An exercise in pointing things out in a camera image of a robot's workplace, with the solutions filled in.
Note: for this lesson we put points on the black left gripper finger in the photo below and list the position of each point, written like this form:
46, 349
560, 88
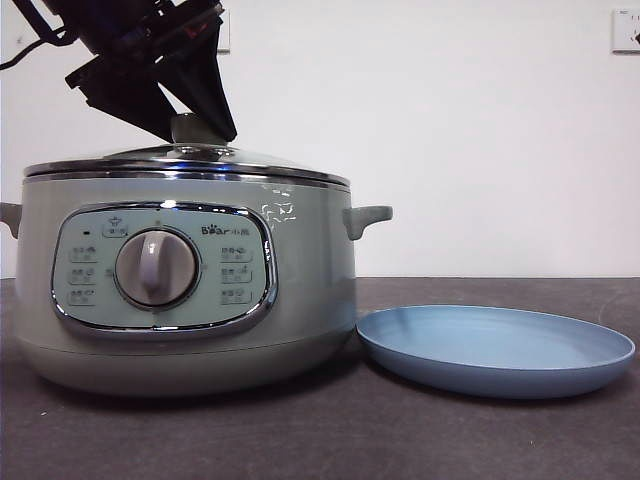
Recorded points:
210, 95
142, 112

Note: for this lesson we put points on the glass lid with green knob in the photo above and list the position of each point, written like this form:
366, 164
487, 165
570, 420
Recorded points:
192, 131

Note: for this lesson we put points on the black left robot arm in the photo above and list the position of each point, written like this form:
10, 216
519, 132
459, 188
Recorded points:
115, 35

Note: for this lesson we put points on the pale green electric steamer pot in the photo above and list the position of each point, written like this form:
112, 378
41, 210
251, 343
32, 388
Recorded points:
310, 280

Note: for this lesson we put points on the blue round plate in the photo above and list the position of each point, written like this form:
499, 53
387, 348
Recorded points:
500, 350

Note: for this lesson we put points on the white wall socket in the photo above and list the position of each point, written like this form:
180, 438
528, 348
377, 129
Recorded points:
225, 35
625, 30

